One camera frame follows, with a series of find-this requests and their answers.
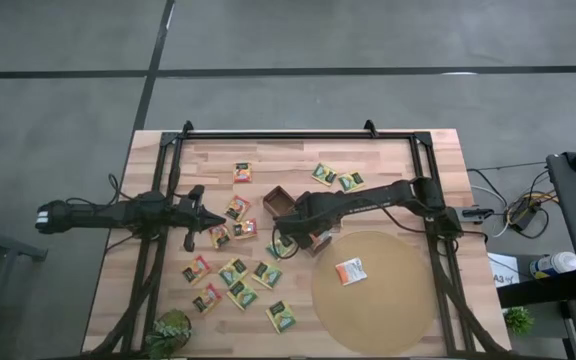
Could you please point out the round woven straw placemat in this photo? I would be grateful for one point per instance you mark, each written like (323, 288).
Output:
(378, 300)

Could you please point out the orange red tea packet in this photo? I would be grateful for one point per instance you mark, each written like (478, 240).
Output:
(207, 298)
(196, 269)
(242, 172)
(219, 235)
(237, 207)
(244, 228)

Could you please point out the small green plant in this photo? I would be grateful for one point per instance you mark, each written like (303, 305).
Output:
(518, 320)

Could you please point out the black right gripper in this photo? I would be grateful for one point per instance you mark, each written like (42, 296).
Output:
(298, 225)

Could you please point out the white paper sheet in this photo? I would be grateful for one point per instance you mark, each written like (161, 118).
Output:
(503, 270)

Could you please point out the black power adapter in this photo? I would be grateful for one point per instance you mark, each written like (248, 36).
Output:
(523, 215)

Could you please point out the small black clamp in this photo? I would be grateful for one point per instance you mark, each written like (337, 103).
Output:
(477, 213)

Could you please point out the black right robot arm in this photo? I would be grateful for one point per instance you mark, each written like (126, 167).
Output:
(368, 196)

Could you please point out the green yellow tea packet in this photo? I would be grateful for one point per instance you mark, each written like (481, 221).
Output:
(232, 271)
(351, 181)
(242, 294)
(324, 174)
(283, 248)
(267, 274)
(281, 316)

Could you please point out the white blue canister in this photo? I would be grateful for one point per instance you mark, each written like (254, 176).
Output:
(553, 265)

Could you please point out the white Tazo tea packet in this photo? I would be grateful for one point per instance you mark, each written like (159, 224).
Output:
(351, 271)

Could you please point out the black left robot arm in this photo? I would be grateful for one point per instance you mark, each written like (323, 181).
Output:
(98, 215)

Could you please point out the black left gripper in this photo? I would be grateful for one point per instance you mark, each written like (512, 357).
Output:
(188, 216)

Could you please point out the potted succulent plant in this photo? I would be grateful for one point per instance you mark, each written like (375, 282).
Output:
(168, 332)

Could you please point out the wooden compartment tea box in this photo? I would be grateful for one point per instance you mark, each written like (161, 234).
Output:
(279, 202)

